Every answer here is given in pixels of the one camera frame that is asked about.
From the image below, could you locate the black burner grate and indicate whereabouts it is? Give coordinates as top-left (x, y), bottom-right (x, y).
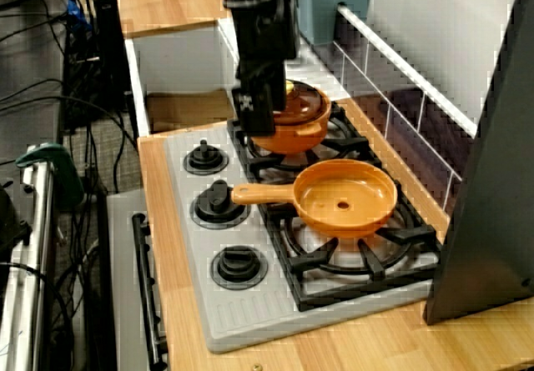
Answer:
top-left (226, 102), bottom-right (383, 195)
top-left (256, 170), bottom-right (443, 313)

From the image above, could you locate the grey stove top plate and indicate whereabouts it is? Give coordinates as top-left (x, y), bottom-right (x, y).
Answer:
top-left (164, 108), bottom-right (439, 354)

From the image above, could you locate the brown transparent lid yellow knob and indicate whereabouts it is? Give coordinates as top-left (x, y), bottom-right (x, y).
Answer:
top-left (273, 79), bottom-right (326, 127)

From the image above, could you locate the white sink basin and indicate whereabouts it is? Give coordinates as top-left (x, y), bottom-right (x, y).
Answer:
top-left (123, 15), bottom-right (350, 139)

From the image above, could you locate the wooden kitchen countertop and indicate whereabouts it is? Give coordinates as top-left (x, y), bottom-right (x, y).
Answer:
top-left (136, 98), bottom-right (534, 371)

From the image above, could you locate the black computer tower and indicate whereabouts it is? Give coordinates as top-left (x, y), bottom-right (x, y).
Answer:
top-left (92, 0), bottom-right (130, 113)

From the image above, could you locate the black cable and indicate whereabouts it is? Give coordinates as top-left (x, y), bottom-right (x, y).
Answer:
top-left (0, 78), bottom-right (63, 97)
top-left (0, 95), bottom-right (128, 193)
top-left (0, 262), bottom-right (72, 371)

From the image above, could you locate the black oven door handle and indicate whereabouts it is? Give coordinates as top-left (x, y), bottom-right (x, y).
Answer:
top-left (132, 213), bottom-right (168, 368)

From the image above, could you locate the green clamp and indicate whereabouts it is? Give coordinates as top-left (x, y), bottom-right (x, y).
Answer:
top-left (15, 143), bottom-right (87, 212)

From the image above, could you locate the toy oven front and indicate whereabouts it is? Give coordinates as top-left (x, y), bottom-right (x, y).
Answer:
top-left (106, 189), bottom-right (168, 371)

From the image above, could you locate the orange frying pan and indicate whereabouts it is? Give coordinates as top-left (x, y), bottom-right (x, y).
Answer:
top-left (230, 158), bottom-right (399, 239)

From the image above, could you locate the orange plastic pot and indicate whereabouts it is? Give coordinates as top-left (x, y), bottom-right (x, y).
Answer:
top-left (249, 89), bottom-right (333, 155)

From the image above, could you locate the teal box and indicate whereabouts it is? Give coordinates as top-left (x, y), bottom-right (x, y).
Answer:
top-left (298, 0), bottom-right (376, 47)

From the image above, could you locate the blue plastic object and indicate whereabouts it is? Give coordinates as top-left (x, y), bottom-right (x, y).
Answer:
top-left (66, 0), bottom-right (91, 30)

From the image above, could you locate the black device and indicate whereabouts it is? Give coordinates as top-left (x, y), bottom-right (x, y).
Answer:
top-left (0, 183), bottom-right (33, 259)

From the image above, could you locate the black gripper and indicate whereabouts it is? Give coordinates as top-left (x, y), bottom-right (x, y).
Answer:
top-left (231, 56), bottom-right (289, 135)

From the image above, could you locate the dark tile backsplash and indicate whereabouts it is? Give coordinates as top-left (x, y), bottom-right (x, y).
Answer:
top-left (333, 3), bottom-right (479, 222)

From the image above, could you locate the aluminium frame rail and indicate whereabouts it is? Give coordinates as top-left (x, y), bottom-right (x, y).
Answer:
top-left (0, 148), bottom-right (58, 371)

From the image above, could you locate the black stove knob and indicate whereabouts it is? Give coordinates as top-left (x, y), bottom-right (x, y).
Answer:
top-left (183, 139), bottom-right (229, 177)
top-left (209, 244), bottom-right (270, 292)
top-left (189, 178), bottom-right (252, 231)

